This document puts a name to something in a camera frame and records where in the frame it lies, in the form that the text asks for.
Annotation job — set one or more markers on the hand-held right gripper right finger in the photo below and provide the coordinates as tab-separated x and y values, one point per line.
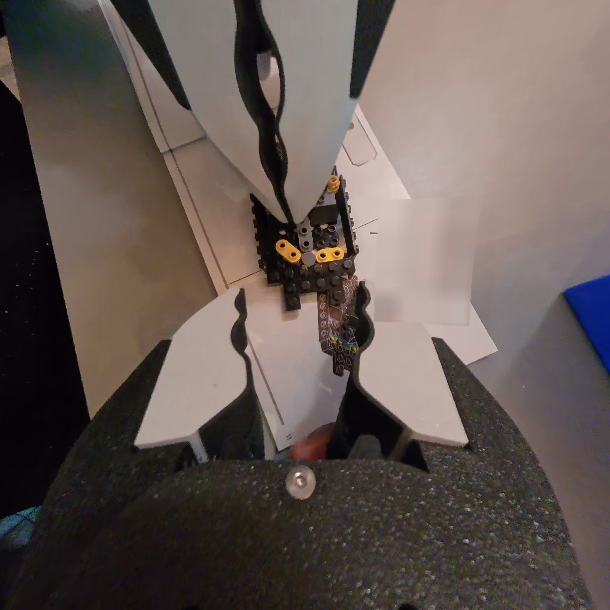
410	381

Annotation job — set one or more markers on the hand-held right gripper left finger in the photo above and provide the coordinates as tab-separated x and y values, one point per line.
200	376

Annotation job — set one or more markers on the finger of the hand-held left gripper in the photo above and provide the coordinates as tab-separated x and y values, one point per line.
209	86
319	95

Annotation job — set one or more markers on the black lego model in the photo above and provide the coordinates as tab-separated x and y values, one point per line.
309	271

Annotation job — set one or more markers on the white instruction booklet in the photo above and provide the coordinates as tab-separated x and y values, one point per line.
286	362

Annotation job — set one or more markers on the blue plastic bin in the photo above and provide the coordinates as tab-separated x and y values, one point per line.
591	314

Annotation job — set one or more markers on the teal cloth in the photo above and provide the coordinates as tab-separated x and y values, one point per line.
16	522

